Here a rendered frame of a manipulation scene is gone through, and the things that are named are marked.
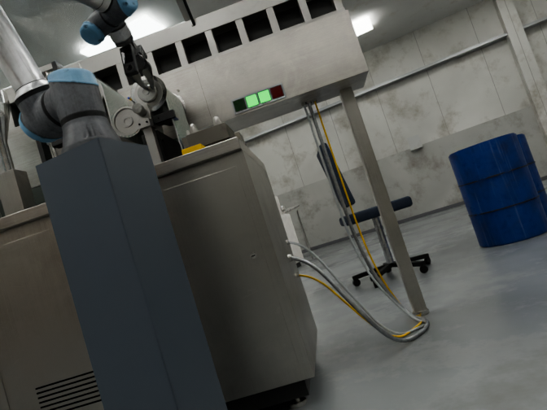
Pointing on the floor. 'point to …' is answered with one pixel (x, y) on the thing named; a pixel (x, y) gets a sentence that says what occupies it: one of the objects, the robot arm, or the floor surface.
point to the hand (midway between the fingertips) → (149, 87)
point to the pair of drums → (501, 189)
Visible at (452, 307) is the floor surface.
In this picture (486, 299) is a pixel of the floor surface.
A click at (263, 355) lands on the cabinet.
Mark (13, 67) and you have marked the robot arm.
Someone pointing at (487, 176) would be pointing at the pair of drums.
